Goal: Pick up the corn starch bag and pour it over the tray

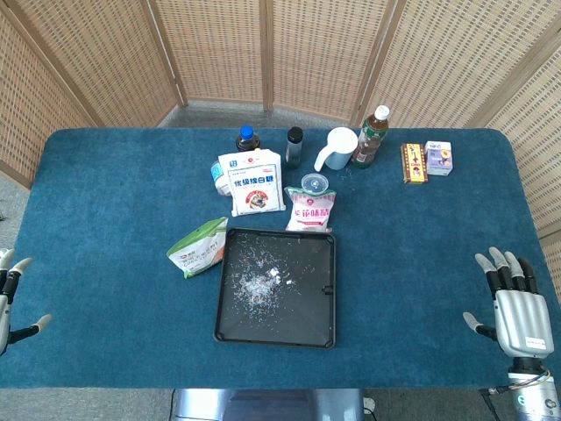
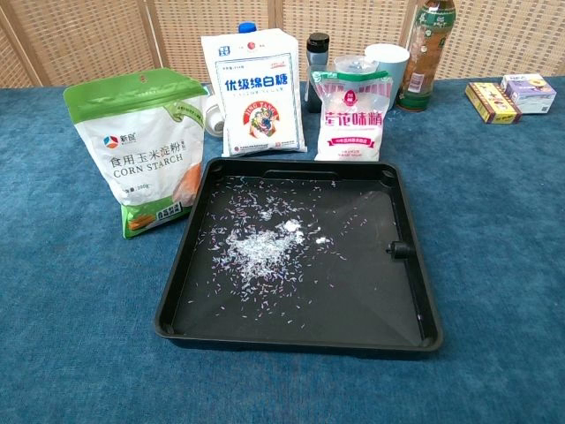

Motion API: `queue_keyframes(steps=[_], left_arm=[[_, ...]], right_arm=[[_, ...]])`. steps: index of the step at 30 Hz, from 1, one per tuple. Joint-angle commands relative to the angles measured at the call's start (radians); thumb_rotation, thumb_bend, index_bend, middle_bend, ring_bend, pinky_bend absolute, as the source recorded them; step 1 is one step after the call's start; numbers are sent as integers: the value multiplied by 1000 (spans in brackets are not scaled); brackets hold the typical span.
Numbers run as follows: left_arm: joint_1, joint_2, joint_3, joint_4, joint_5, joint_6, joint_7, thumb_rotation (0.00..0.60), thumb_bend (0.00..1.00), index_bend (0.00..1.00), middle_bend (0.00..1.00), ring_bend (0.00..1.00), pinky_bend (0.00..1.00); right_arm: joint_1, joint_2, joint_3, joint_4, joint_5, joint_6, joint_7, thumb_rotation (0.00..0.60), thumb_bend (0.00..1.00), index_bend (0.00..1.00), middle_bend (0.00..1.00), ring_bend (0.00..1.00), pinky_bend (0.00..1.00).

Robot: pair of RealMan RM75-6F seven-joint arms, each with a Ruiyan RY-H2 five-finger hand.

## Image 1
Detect pale blue pitcher cup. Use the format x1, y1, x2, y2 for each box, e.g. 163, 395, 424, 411
313, 126, 359, 172

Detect black square plastic tray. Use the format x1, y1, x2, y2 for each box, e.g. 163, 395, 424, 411
213, 227, 337, 351

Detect purple white carton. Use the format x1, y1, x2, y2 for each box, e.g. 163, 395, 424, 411
423, 140, 453, 177

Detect clear plastic lidded cup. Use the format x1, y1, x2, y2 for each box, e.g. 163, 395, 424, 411
300, 173, 330, 196

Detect scattered white grains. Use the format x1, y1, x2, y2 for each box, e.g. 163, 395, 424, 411
227, 232, 316, 315

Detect silver robot left hand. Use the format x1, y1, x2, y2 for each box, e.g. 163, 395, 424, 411
0, 247, 53, 356

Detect white sugar bag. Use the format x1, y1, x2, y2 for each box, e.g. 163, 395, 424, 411
217, 148, 286, 218

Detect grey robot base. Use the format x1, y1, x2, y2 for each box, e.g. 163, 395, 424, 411
170, 388, 366, 421

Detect red yellow box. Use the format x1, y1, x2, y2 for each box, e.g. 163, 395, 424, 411
400, 143, 430, 185

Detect woven bamboo folding screen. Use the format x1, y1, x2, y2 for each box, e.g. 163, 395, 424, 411
0, 0, 561, 303

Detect blue table cloth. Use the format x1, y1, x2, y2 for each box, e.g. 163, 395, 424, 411
0, 126, 561, 391

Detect white jar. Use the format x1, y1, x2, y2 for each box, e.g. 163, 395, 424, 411
210, 160, 232, 197

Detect slim black bottle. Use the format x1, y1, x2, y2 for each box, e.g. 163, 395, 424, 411
286, 126, 304, 169

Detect dark bottle with blue cap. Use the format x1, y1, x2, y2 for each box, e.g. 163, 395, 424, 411
235, 125, 263, 153

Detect pink white seasoning bag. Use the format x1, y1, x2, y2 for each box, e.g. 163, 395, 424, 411
283, 186, 337, 232

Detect green label tea bottle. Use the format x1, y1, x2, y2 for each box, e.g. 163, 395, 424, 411
351, 104, 391, 171

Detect green white snack bag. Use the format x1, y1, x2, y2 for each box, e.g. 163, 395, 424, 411
166, 216, 229, 280

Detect silver robot right hand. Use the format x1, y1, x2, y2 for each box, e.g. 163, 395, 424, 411
463, 246, 554, 359

